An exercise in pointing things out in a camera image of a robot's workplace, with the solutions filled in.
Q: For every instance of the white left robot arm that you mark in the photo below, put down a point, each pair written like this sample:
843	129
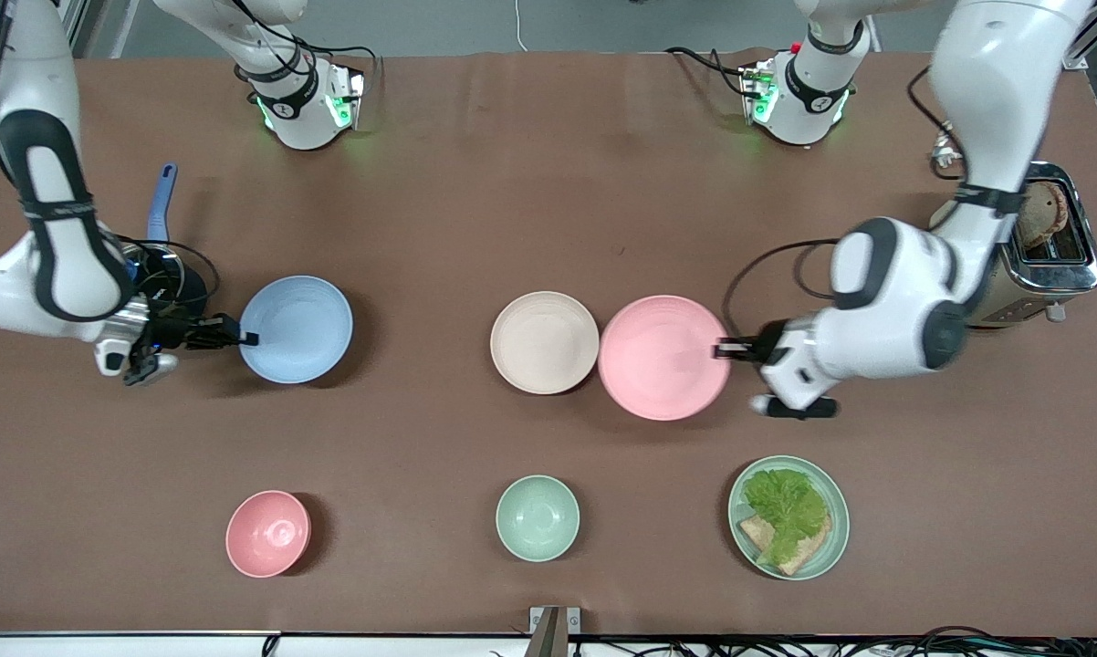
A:
886	301

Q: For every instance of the flat toast slice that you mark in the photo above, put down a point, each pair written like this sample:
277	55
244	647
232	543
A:
809	555

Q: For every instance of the metal bracket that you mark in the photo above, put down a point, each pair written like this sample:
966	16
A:
553	631

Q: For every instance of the green plate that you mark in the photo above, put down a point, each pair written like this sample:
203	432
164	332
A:
836	538

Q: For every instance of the green lettuce leaf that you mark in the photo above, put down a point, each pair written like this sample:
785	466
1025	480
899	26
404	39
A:
786	506

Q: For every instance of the green deep bowl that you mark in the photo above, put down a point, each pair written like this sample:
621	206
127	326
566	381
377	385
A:
538	517

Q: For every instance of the pink deep bowl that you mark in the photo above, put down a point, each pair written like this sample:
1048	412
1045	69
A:
267	534

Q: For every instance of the beige chrome toaster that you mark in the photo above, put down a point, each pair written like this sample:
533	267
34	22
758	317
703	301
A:
1055	274

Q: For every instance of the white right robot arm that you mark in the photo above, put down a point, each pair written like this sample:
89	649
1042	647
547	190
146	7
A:
56	255

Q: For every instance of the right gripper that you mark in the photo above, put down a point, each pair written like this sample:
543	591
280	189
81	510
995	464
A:
176	329

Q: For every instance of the beige shallow bowl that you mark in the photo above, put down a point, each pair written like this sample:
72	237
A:
545	343

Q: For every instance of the pink shallow bowl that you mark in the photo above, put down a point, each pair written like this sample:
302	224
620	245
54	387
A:
663	358

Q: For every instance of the round brown bread slice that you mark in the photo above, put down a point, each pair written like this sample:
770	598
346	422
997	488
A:
1044	212

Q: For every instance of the blue shallow bowl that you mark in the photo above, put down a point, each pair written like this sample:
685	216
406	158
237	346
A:
297	328

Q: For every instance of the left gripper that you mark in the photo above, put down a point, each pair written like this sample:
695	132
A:
768	342

